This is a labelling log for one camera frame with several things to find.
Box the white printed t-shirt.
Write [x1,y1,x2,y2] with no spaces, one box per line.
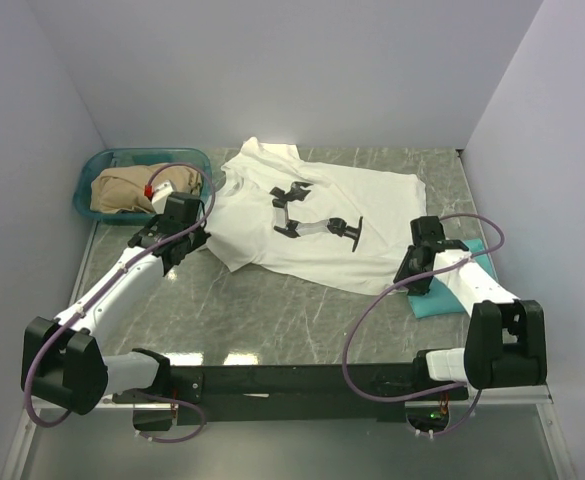
[206,138,426,295]

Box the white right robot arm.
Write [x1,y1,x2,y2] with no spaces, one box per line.
[394,216,547,399]

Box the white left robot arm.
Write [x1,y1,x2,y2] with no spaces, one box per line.
[21,192,210,415]

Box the beige t-shirt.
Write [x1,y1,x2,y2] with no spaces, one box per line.
[89,163,204,214]

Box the folded teal t-shirt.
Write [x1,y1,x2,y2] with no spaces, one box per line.
[407,238,496,319]

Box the teal plastic basket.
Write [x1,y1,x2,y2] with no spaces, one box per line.
[73,148,212,226]

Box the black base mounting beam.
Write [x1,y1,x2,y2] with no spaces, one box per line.
[111,363,470,432]

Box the aluminium rail frame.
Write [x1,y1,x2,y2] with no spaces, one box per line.
[1,222,554,479]

